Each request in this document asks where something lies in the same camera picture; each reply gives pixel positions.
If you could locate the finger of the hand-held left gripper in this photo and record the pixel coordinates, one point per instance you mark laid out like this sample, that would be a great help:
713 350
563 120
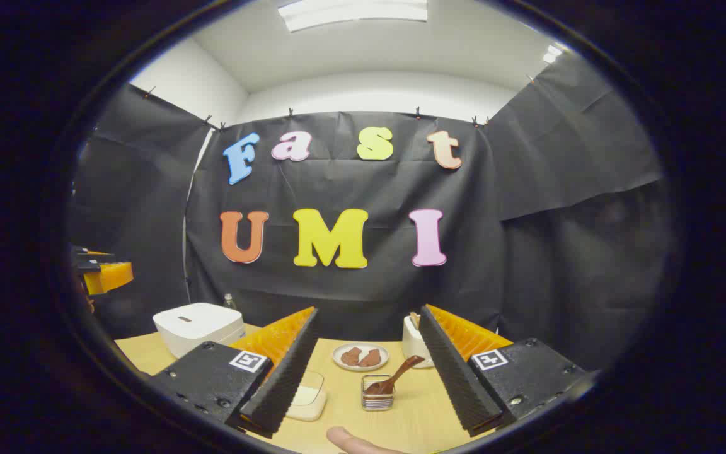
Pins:
111 277
89 254

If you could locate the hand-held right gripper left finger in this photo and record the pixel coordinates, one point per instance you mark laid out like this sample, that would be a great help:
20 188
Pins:
287 372

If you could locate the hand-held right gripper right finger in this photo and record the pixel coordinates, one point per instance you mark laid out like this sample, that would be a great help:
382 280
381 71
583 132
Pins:
451 372

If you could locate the clear container of rice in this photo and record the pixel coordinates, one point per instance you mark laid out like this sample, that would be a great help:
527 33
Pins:
309 397

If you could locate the brown wooden spoon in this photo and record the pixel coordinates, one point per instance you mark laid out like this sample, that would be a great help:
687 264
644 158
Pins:
401 372

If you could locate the metal chopstick holder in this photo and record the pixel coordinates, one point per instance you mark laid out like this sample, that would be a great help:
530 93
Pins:
378 402

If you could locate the white rice cooker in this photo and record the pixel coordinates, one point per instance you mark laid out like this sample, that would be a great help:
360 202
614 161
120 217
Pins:
196 321

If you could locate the white toaster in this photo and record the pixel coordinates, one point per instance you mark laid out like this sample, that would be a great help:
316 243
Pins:
412 345

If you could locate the toasted bread slice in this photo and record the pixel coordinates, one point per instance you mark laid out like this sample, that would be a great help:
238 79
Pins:
414 319

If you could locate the brown meat piece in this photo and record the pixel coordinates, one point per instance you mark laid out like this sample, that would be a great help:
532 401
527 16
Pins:
371 359
350 357

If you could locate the white round plate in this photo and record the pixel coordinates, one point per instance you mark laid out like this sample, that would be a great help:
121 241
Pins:
363 369

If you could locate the clear plastic bottle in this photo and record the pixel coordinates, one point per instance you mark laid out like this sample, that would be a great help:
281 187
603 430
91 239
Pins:
229 302

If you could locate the black backdrop cloth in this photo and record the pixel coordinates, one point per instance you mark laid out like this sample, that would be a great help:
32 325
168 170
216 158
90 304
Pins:
338 189

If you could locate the small ceiling light panel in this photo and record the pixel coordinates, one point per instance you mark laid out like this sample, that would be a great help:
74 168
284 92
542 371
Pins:
552 53

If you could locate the long ceiling light panel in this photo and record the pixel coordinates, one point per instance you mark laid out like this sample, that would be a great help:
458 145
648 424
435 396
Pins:
350 11

